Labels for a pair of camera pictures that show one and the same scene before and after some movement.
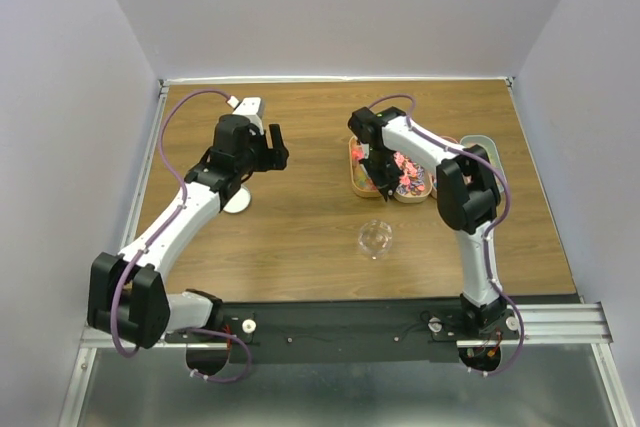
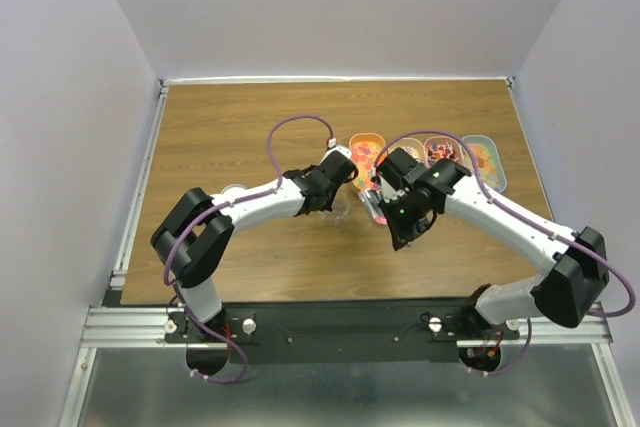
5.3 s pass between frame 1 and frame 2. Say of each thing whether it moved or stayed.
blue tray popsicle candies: stayed
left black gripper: moved
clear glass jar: moved
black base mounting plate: stayed
